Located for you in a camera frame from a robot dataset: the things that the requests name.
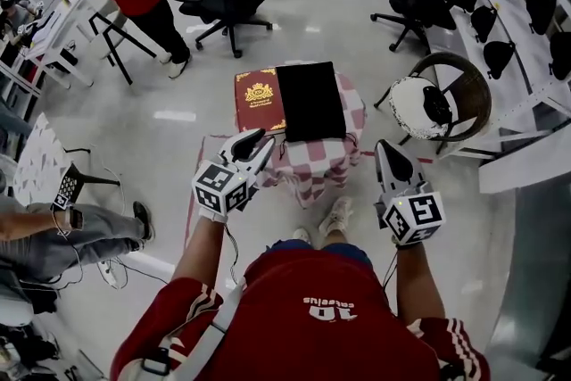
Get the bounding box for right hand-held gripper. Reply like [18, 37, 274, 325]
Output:
[373, 139, 447, 247]

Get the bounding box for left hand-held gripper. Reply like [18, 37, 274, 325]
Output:
[191, 128, 277, 224]

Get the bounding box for black drawstring bag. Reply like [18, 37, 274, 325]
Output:
[275, 61, 360, 162]

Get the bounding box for person's left forearm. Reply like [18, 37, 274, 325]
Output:
[172, 214, 229, 283]

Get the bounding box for person's right forearm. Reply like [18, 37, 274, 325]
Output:
[394, 241, 447, 323]

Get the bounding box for red gold-printed book box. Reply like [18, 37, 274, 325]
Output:
[234, 67, 287, 136]

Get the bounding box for white speckled seat cushion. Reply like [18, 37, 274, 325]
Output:
[388, 76, 450, 141]

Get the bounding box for red white checkered tablecloth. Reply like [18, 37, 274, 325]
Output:
[254, 72, 368, 210]

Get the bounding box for black object on cushion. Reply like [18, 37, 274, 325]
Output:
[421, 85, 454, 127]

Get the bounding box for person's blue shorts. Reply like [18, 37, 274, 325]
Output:
[266, 238, 374, 268]

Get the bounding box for brown wicker chair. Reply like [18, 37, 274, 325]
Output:
[373, 51, 492, 156]

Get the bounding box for long white shelf bench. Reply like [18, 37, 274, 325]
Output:
[369, 0, 571, 195]

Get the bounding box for row of black headsets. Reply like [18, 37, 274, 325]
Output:
[426, 0, 571, 82]

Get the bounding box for person's red striped-sleeve shirt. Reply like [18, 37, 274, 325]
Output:
[110, 245, 492, 381]

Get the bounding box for white power strip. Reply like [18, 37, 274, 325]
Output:
[97, 258, 120, 289]

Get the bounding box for white patterned chair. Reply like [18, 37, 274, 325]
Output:
[12, 112, 122, 211]

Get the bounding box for white desk with black legs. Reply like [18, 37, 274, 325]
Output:
[23, 0, 158, 89]

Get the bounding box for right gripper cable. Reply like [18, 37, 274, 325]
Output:
[380, 248, 401, 296]

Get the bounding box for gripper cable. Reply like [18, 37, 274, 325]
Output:
[380, 248, 401, 296]
[224, 224, 241, 287]

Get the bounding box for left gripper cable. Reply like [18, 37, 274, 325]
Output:
[224, 224, 241, 287]

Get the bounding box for white shoulder strap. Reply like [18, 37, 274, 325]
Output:
[128, 278, 249, 381]

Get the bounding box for black strap buckle device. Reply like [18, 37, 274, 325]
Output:
[139, 346, 174, 377]

